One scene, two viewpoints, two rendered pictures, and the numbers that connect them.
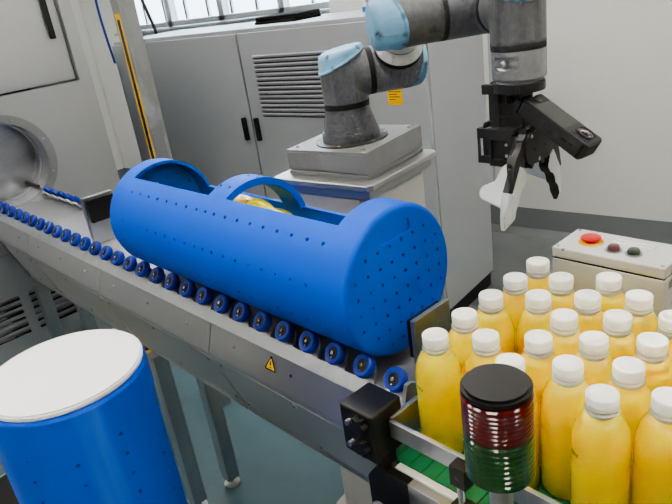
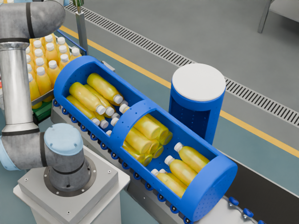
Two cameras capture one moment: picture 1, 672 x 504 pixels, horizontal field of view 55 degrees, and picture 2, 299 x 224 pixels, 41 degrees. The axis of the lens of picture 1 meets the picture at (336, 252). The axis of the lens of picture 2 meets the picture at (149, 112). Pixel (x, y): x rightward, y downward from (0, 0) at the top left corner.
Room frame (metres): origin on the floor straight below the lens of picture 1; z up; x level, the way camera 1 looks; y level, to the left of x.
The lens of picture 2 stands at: (2.46, 0.12, 2.45)
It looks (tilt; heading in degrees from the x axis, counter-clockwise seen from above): 48 degrees down; 174
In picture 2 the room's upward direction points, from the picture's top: 2 degrees clockwise
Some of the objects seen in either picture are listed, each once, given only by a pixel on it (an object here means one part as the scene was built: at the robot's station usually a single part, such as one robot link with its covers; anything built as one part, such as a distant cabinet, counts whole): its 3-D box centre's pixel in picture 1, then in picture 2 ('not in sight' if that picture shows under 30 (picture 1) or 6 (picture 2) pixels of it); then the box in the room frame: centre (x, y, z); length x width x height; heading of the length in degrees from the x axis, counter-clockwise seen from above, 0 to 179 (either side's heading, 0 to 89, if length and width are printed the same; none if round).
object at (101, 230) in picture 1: (103, 217); not in sight; (2.00, 0.73, 1.00); 0.10 x 0.04 x 0.15; 131
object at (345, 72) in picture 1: (345, 73); (62, 146); (1.66, -0.09, 1.38); 0.13 x 0.12 x 0.14; 96
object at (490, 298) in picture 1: (490, 299); (52, 64); (0.91, -0.24, 1.09); 0.04 x 0.04 x 0.02
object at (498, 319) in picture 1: (493, 352); (55, 78); (0.91, -0.24, 0.99); 0.07 x 0.07 x 0.19
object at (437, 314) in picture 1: (429, 339); not in sight; (1.00, -0.14, 0.99); 0.10 x 0.02 x 0.12; 131
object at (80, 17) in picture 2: not in sight; (87, 80); (0.47, -0.12, 0.55); 0.04 x 0.04 x 1.10; 41
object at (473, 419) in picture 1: (497, 409); not in sight; (0.47, -0.12, 1.23); 0.06 x 0.06 x 0.04
